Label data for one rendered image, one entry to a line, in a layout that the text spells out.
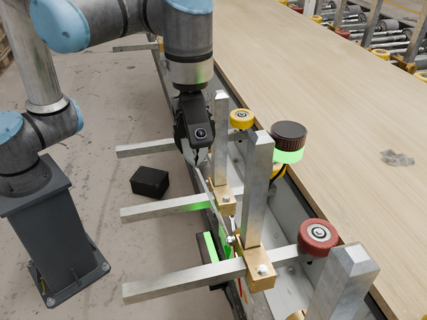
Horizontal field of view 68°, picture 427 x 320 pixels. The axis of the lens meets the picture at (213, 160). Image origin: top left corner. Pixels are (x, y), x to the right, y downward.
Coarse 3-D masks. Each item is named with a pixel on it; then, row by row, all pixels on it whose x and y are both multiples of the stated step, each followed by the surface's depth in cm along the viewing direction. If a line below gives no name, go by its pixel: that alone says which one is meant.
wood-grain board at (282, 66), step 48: (240, 0) 234; (240, 48) 154; (288, 48) 154; (336, 48) 154; (240, 96) 116; (288, 96) 116; (336, 96) 116; (384, 96) 116; (336, 144) 92; (384, 144) 92; (336, 192) 76; (384, 192) 76; (384, 240) 66; (384, 288) 57
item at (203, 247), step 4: (200, 236) 91; (200, 240) 90; (204, 240) 90; (200, 244) 89; (204, 244) 89; (204, 248) 88; (204, 252) 87; (204, 256) 86; (208, 256) 86; (204, 260) 85; (208, 260) 85
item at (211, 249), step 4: (204, 232) 92; (208, 232) 92; (208, 236) 91; (208, 240) 90; (208, 244) 89; (212, 244) 89; (208, 248) 88; (212, 248) 88; (212, 252) 87; (212, 256) 86; (216, 256) 86; (212, 260) 85; (216, 260) 85
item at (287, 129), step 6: (276, 126) 53; (282, 126) 53; (288, 126) 53; (294, 126) 53; (300, 126) 53; (276, 132) 52; (282, 132) 52; (288, 132) 52; (294, 132) 52; (300, 132) 52; (288, 138) 50; (294, 138) 50; (282, 150) 52; (276, 162) 54; (282, 168) 58; (276, 174) 59; (270, 186) 60
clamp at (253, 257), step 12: (240, 240) 69; (240, 252) 68; (252, 252) 67; (264, 252) 67; (252, 264) 65; (264, 264) 65; (252, 276) 62; (264, 276) 62; (252, 288) 64; (264, 288) 65
